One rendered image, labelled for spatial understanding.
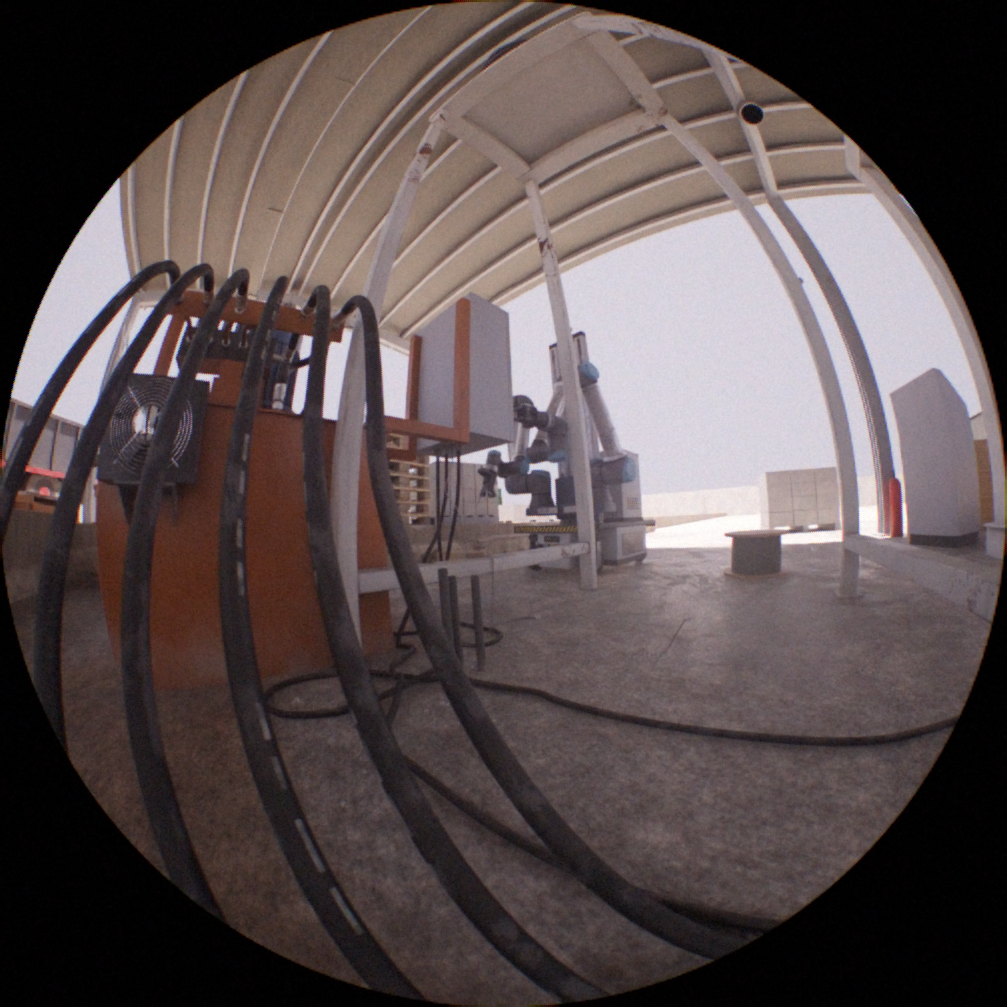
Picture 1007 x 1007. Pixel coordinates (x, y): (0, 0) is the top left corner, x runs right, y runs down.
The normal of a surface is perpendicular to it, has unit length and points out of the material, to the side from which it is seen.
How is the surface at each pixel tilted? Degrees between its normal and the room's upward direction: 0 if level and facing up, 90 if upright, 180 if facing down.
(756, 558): 90
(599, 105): 180
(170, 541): 90
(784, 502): 90
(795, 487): 90
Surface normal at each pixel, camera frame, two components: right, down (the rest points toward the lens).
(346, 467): 0.72, 0.00
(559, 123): 0.03, 1.00
